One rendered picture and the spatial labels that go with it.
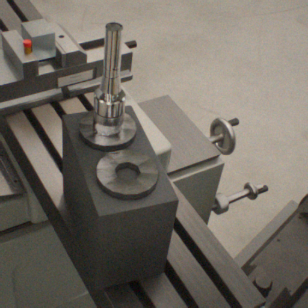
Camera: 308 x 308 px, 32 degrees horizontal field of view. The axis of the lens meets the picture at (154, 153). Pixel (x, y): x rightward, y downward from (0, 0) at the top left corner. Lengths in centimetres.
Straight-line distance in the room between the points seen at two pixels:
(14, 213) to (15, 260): 15
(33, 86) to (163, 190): 50
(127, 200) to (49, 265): 65
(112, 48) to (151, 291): 39
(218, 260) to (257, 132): 176
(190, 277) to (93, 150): 27
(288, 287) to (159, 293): 53
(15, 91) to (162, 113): 49
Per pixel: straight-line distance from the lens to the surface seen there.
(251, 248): 164
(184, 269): 92
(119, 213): 74
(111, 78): 77
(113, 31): 72
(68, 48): 117
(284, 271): 138
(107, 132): 81
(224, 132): 160
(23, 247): 126
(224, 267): 94
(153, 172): 77
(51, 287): 146
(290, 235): 146
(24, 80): 116
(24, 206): 117
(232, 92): 287
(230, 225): 221
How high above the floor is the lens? 167
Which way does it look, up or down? 44 degrees down
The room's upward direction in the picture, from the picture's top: 8 degrees clockwise
